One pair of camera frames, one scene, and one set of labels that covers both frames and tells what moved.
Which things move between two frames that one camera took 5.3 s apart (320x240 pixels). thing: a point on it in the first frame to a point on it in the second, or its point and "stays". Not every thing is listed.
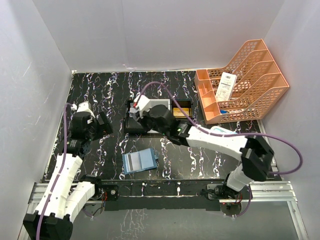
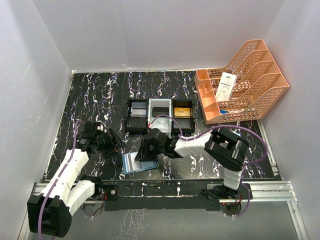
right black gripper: (136, 118) to (146, 149)
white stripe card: (133, 162) stays
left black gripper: (100, 122) to (110, 141)
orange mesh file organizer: (242, 90) stays
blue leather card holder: (139, 161) stays
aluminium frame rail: (264, 191) stays
